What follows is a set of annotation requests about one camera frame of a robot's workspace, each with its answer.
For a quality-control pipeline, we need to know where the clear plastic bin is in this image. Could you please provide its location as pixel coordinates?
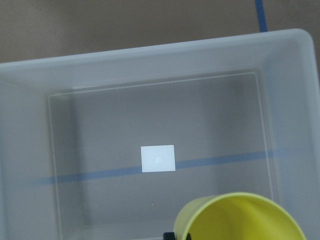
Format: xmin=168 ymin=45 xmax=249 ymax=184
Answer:
xmin=0 ymin=29 xmax=320 ymax=240

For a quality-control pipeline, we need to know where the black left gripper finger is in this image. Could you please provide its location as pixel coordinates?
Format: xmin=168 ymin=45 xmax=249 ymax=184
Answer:
xmin=163 ymin=231 xmax=192 ymax=240

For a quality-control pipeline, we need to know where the white label sticker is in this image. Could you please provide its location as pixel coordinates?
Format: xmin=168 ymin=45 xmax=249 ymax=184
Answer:
xmin=140 ymin=145 xmax=176 ymax=173

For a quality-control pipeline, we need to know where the yellow plastic cup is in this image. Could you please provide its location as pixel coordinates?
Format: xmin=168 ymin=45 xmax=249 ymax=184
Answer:
xmin=173 ymin=192 xmax=306 ymax=240

